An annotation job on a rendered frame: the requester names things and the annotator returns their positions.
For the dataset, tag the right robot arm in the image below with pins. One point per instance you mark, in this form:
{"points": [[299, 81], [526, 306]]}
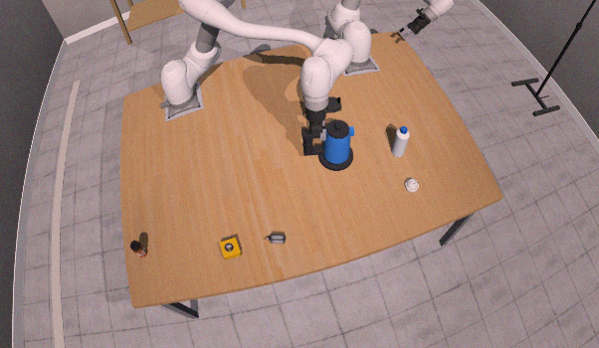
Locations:
{"points": [[318, 73]]}

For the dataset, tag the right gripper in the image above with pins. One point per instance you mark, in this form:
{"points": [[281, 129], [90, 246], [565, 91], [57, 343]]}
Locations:
{"points": [[315, 113]]}

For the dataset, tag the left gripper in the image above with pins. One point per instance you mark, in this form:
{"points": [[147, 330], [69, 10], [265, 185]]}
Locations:
{"points": [[420, 22]]}

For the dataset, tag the small spice jar with dark lid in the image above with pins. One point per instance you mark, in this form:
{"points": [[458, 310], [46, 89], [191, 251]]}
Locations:
{"points": [[138, 248]]}

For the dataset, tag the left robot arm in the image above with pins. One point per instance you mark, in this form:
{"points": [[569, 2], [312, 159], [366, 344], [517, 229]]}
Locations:
{"points": [[358, 34]]}

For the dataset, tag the white bottle with blue cap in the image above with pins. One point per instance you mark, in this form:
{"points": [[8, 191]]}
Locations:
{"points": [[400, 141]]}

